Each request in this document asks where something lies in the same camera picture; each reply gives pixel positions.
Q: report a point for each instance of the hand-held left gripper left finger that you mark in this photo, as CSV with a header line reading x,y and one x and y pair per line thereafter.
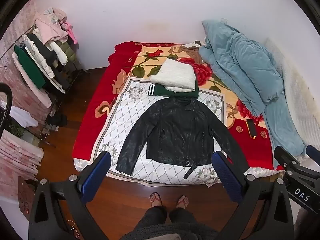
x,y
97,173

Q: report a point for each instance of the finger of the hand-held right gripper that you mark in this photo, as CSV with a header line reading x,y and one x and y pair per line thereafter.
x,y
285,156
313,151

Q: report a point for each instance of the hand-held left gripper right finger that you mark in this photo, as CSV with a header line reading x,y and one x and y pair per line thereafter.
x,y
226,177

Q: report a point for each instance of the black leather jacket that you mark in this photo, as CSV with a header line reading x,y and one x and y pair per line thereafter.
x,y
175,130

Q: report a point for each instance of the metal clothes rack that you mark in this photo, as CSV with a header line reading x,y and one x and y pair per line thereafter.
x,y
50,132

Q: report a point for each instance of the row of hanging clothes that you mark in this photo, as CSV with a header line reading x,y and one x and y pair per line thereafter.
x,y
35,65

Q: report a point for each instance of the pale pink clothes pile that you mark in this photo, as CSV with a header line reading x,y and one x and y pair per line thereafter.
x,y
51,27

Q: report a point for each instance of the black phone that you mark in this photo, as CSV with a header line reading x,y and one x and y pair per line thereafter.
x,y
251,128

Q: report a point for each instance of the person's right leg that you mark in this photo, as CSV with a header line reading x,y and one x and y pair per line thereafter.
x,y
181,210

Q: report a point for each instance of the person's leg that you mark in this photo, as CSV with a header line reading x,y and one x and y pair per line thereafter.
x,y
155,210
181,210

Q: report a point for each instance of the black shoes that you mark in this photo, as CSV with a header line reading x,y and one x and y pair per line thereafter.
x,y
57,120

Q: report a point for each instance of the person's left leg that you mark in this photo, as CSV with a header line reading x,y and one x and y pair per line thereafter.
x,y
155,210

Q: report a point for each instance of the pink patterned curtain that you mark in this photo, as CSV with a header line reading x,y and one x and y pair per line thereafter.
x,y
17,152

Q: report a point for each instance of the person's grey fleece top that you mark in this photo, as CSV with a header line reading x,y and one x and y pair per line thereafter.
x,y
165,232

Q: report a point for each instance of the red floral printed blanket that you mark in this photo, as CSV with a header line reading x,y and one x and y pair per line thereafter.
x,y
100,90

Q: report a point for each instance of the white cloth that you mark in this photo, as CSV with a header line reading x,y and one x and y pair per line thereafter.
x,y
22,117

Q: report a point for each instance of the green folded garment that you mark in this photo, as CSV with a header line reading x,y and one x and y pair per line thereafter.
x,y
162,91

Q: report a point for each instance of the light blue quilt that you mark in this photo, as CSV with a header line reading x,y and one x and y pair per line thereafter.
x,y
237,60

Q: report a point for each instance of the white fleece folded garment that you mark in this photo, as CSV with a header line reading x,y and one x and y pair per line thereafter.
x,y
175,75

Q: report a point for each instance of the hot pink garment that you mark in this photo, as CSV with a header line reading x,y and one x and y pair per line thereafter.
x,y
71,32

